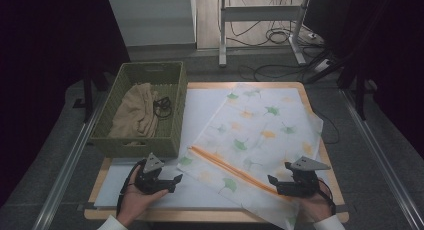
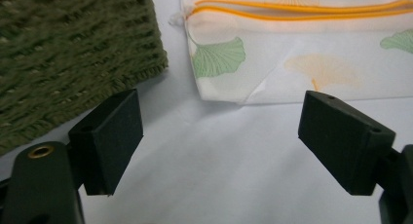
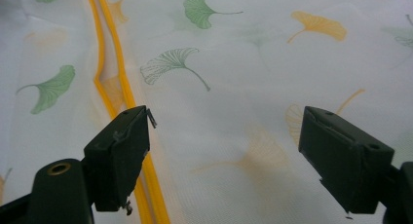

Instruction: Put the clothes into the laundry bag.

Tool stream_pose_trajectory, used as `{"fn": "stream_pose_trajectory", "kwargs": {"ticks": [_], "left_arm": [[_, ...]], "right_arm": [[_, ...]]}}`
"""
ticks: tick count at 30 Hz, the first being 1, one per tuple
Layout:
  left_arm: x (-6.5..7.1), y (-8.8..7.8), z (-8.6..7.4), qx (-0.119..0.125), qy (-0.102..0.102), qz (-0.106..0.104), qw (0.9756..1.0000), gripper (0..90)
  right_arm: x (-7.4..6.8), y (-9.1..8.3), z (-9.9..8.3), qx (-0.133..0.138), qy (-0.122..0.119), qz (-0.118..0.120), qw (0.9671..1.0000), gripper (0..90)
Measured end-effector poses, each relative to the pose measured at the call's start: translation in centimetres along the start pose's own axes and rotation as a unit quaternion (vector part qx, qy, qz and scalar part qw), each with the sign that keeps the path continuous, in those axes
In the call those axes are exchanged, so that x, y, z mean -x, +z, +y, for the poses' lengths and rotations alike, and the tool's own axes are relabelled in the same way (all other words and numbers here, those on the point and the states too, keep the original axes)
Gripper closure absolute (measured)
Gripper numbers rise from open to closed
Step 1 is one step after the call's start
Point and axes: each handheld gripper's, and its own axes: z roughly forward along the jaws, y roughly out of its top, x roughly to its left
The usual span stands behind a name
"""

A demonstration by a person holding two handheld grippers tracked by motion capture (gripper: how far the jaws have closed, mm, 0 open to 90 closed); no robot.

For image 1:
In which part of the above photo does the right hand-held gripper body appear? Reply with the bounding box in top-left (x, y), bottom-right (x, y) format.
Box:
top-left (283, 155), bottom-right (332, 198)

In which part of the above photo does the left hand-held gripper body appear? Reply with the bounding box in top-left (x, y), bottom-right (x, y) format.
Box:
top-left (133, 152), bottom-right (170, 195)

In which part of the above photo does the leaf print laundry bag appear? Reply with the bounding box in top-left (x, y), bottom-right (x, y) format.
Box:
top-left (177, 83), bottom-right (324, 230)

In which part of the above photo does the beige garment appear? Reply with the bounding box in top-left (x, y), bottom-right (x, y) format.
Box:
top-left (108, 82), bottom-right (160, 147)

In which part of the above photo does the green woven basket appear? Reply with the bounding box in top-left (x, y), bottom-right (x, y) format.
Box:
top-left (88, 60), bottom-right (189, 159)

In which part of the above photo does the black strap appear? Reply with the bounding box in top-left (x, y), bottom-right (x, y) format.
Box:
top-left (153, 96), bottom-right (173, 120)

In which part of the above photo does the person's right hand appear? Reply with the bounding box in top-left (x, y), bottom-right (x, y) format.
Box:
top-left (298, 181), bottom-right (334, 223)

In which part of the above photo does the person's left hand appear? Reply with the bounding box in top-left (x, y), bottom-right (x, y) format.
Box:
top-left (116, 174), bottom-right (169, 228)

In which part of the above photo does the wooden board work surface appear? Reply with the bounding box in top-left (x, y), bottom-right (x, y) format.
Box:
top-left (94, 87), bottom-right (336, 209)

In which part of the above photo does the black stand leg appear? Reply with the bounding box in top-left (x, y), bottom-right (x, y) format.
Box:
top-left (73, 66), bottom-right (109, 123)
top-left (336, 66), bottom-right (378, 121)

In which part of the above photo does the white power strip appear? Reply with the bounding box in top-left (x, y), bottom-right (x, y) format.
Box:
top-left (313, 58), bottom-right (332, 73)

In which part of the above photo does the dark curtain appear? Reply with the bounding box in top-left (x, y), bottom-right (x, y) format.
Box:
top-left (303, 0), bottom-right (424, 158)
top-left (0, 0), bottom-right (131, 208)

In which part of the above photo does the white cabinet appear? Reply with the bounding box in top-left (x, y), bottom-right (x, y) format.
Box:
top-left (108, 0), bottom-right (198, 48)

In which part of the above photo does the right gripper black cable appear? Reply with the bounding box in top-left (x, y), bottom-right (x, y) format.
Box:
top-left (318, 178), bottom-right (338, 215)

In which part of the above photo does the black cable beside table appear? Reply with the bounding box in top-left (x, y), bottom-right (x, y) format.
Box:
top-left (313, 108), bottom-right (341, 145)

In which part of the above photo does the aluminium floor rail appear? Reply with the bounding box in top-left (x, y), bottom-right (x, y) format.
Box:
top-left (339, 88), bottom-right (424, 230)
top-left (31, 89), bottom-right (111, 230)

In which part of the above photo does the black floor cable bundle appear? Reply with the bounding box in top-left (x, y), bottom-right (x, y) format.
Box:
top-left (228, 0), bottom-right (334, 84)

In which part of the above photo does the white metal desk frame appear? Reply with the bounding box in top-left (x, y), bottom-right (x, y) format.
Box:
top-left (218, 0), bottom-right (313, 68)

